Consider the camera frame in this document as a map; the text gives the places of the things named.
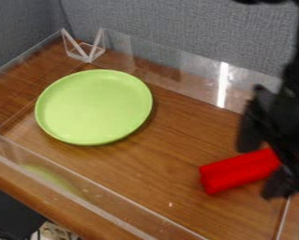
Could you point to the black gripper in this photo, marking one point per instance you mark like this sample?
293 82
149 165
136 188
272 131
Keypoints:
270 121

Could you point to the red rectangular block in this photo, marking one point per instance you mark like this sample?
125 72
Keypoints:
236 171

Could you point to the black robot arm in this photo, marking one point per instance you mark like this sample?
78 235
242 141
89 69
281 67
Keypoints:
291 75

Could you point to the green round plate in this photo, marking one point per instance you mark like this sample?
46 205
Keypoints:
94 107

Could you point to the clear acrylic enclosure wall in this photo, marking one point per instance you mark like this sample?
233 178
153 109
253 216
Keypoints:
134 190

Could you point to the clear acrylic corner bracket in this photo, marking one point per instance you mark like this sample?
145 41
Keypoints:
81 50

